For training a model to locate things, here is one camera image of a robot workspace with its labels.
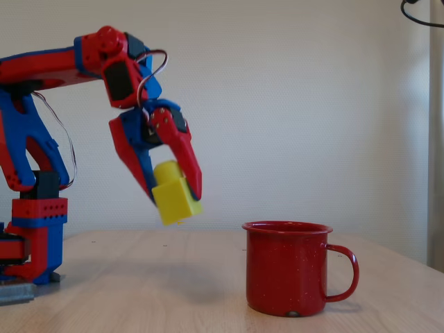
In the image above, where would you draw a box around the red enamel mug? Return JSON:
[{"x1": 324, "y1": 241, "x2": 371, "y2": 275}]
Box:
[{"x1": 241, "y1": 221, "x2": 360, "y2": 318}]

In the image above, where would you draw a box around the white red black wrist cable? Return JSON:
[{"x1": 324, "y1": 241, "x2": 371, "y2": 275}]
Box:
[{"x1": 133, "y1": 49, "x2": 169, "y2": 116}]

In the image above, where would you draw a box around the thin arm servo cable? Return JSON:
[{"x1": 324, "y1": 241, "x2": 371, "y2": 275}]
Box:
[{"x1": 33, "y1": 91, "x2": 78, "y2": 189}]

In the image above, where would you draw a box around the grey table clamp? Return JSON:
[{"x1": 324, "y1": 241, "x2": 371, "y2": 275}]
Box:
[{"x1": 0, "y1": 271, "x2": 67, "y2": 307}]

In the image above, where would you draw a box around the yellow toy building block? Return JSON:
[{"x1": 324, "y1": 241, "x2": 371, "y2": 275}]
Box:
[{"x1": 151, "y1": 160, "x2": 204, "y2": 227}]

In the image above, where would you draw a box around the black hanging cable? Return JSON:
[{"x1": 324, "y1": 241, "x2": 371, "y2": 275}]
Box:
[{"x1": 400, "y1": 0, "x2": 444, "y2": 28}]

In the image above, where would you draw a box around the grey vertical frame strip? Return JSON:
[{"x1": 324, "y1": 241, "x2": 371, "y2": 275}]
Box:
[{"x1": 425, "y1": 0, "x2": 444, "y2": 270}]

